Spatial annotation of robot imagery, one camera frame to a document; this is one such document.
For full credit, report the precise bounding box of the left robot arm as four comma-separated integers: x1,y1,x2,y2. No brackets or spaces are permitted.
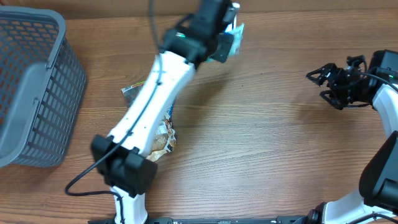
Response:
90,0,240,223

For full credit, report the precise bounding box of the green red snack bag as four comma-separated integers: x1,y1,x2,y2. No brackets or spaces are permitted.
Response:
121,81,145,108

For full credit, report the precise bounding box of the teal white snack packet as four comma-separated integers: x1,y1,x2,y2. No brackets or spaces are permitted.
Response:
225,23,245,57

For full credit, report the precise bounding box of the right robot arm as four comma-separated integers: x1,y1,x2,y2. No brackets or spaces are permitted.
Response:
288,49,397,224

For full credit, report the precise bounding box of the blue snack bar wrapper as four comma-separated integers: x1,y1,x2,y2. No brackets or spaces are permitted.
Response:
167,104,174,116

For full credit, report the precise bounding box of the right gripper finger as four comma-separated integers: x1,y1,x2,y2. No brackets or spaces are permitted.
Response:
320,90,344,110
306,63,338,86

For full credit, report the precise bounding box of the grey plastic mesh basket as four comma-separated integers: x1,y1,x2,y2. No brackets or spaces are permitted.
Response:
1,6,87,167

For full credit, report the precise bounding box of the white barcode scanner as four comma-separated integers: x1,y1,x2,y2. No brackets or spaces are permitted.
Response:
225,2,240,32

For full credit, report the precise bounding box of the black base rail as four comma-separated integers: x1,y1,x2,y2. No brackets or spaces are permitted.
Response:
88,216,312,224

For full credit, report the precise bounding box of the beige brown snack pouch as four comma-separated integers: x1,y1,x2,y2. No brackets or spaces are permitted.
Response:
146,114,177,162

